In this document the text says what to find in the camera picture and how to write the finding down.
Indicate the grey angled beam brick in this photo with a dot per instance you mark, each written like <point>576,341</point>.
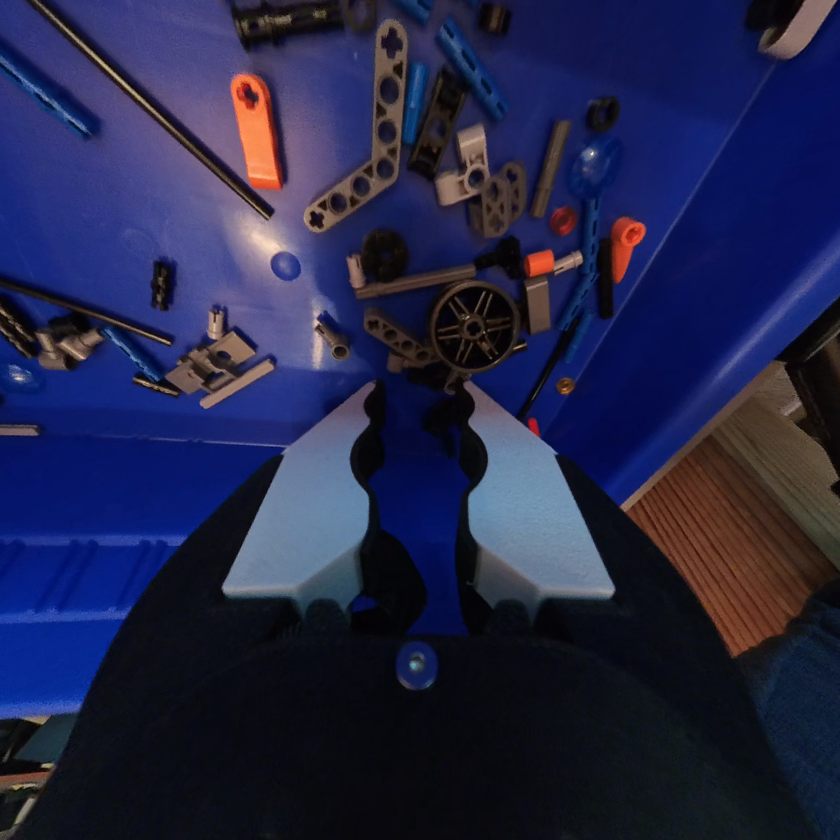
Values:
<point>387,105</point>

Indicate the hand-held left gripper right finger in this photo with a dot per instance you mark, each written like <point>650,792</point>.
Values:
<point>538,525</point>

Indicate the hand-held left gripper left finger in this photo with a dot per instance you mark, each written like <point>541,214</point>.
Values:
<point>302,525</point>

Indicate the black spoked wheel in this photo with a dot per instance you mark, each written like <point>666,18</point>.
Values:
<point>476,328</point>

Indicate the pile of small brick pieces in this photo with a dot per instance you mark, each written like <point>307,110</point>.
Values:
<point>499,197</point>

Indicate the blue storage bin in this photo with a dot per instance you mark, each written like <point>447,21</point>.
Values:
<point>131,492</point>

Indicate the black wheel hub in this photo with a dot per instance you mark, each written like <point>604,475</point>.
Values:
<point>282,19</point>

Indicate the orange thin beam brick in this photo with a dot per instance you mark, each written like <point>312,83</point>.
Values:
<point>261,144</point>

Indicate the long thin black axle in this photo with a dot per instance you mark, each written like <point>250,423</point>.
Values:
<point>157,111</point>

